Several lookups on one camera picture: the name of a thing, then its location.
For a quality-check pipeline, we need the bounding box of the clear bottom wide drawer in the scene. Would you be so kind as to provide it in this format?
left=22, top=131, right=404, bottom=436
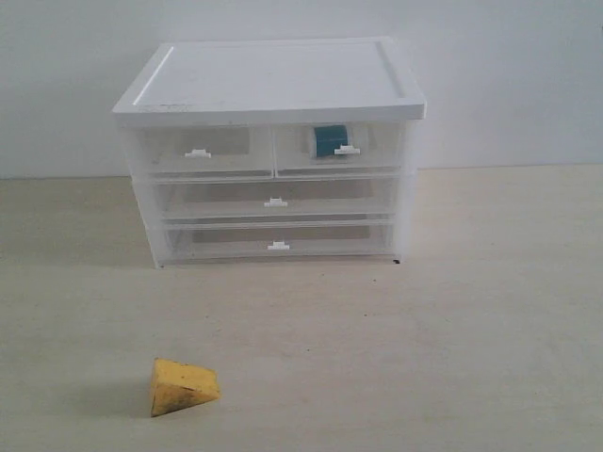
left=164, top=219, right=395, bottom=260

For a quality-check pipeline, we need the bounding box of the white plastic drawer cabinet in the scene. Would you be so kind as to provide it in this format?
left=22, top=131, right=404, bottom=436
left=112, top=37, right=426, bottom=267

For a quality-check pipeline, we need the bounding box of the clear wide drawer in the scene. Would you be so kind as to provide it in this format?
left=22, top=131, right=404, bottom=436
left=164, top=219, right=395, bottom=260
left=153, top=178, right=399, bottom=222

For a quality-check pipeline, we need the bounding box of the clear middle wide drawer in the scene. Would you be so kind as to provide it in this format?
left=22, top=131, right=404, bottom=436
left=153, top=178, right=399, bottom=222

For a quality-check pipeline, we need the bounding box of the yellow wedge sponge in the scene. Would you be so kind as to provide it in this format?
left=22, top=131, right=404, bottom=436
left=150, top=358, right=221, bottom=417

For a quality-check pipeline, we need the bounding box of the white capped blue bottle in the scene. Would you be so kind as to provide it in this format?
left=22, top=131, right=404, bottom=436
left=310, top=124, right=354, bottom=159

